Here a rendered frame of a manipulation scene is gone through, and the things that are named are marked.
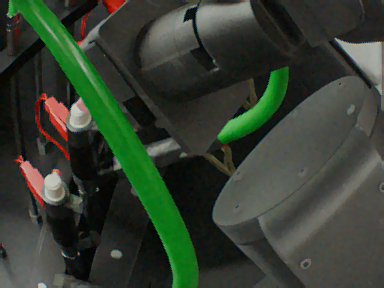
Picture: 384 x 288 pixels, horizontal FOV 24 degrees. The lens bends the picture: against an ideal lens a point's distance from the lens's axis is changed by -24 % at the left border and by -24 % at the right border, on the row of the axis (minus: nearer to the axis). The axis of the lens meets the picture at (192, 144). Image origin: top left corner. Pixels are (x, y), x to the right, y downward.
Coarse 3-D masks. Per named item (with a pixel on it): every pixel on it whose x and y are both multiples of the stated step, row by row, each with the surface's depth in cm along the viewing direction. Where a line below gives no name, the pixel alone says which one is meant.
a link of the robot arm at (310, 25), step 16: (288, 0) 51; (304, 0) 49; (320, 0) 49; (336, 0) 49; (352, 0) 48; (304, 16) 51; (320, 16) 50; (336, 16) 49; (352, 16) 49; (304, 32) 51; (320, 32) 51; (336, 32) 50
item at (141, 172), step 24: (24, 0) 48; (48, 24) 48; (48, 48) 49; (72, 48) 49; (72, 72) 49; (96, 72) 49; (96, 96) 49; (96, 120) 50; (120, 120) 50; (120, 144) 50; (144, 168) 50; (144, 192) 51; (168, 192) 51; (168, 216) 51; (168, 240) 52; (192, 264) 54
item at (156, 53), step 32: (128, 0) 61; (160, 0) 63; (96, 32) 59; (128, 32) 61; (160, 32) 59; (192, 32) 57; (128, 64) 60; (160, 64) 59; (192, 64) 58; (160, 96) 61; (192, 96) 61; (224, 96) 64; (192, 128) 62
